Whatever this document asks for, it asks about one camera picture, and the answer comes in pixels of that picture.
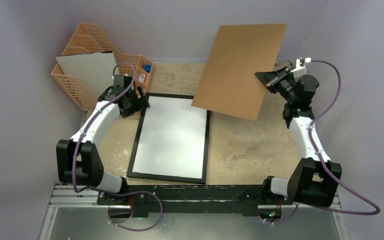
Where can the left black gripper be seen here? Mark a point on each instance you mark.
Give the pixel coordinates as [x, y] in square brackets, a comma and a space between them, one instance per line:
[141, 104]

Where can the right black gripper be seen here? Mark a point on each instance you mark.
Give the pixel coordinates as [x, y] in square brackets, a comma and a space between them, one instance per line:
[274, 79]

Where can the brown backing board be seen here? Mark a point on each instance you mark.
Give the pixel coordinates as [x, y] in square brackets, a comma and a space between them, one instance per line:
[228, 84]

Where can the sunflower photo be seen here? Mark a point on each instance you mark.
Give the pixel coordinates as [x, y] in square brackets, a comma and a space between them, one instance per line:
[172, 139]

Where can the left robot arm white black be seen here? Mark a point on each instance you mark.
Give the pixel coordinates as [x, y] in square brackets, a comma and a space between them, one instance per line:
[78, 159]

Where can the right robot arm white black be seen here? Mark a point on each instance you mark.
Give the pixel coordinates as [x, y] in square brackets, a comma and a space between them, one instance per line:
[313, 180]

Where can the red white small box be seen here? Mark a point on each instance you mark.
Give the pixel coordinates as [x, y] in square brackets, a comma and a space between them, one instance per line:
[141, 78]

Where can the blue small box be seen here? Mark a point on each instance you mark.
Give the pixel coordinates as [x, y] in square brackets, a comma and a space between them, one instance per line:
[147, 68]

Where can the white folder board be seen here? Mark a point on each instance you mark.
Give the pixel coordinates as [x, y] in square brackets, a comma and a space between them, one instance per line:
[92, 70]

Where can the orange plastic file organizer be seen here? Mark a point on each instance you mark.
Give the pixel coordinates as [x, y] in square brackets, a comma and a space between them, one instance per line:
[90, 38]

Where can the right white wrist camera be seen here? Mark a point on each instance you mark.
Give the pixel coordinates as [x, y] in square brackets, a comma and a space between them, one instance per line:
[300, 67]

